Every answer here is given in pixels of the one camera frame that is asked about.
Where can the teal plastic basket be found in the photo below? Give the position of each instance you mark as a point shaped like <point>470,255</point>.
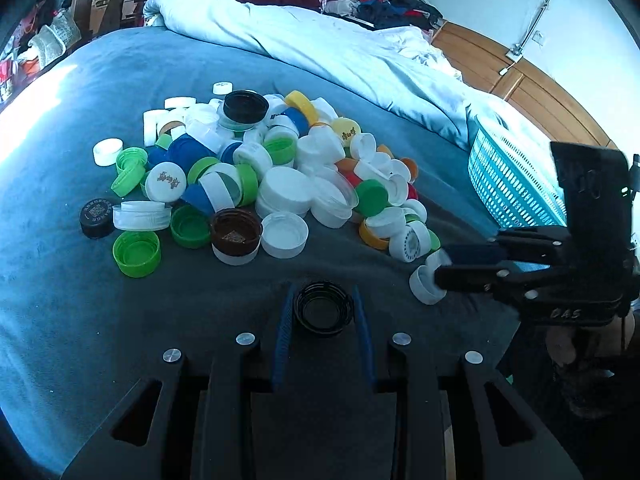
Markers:
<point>505,175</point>

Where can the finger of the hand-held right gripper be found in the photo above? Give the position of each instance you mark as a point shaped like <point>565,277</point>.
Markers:
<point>475,252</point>
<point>470,277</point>

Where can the light blue duvet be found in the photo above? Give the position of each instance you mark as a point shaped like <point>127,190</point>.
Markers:
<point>300,35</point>

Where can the blue bed blanket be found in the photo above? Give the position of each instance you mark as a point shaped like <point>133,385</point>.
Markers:
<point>75,310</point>

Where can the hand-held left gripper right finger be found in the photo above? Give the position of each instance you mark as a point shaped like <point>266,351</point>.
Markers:
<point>362,320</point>

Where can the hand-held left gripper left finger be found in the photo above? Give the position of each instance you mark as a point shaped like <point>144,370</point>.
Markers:
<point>285,320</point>

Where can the person's right hand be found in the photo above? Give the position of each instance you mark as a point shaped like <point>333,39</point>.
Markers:
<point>565,345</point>

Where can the pile of plastic bottle caps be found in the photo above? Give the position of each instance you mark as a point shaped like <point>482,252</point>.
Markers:
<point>285,190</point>

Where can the black bottle cap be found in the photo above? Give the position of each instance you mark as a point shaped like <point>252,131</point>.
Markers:
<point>299,310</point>

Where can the plain white bottle cap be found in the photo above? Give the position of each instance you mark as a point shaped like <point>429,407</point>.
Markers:
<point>425,285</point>

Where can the pile of household clutter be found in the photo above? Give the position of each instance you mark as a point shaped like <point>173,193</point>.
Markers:
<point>45,45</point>

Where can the wooden headboard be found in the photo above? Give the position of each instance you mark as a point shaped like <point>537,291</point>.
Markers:
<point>530,85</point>

